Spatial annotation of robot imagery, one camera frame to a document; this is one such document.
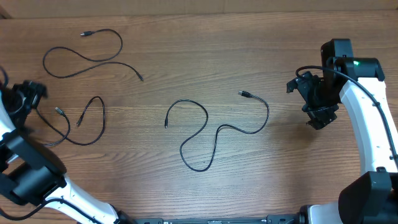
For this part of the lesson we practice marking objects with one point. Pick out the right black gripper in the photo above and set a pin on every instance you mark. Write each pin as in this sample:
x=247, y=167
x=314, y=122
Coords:
x=322, y=116

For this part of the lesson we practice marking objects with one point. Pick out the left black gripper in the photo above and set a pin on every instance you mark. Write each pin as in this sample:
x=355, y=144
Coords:
x=34, y=89

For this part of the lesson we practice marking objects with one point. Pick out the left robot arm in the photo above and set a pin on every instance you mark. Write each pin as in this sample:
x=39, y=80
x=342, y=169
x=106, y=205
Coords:
x=32, y=173

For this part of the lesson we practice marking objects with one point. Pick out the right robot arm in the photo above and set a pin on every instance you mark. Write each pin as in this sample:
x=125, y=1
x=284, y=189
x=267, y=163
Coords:
x=359, y=85

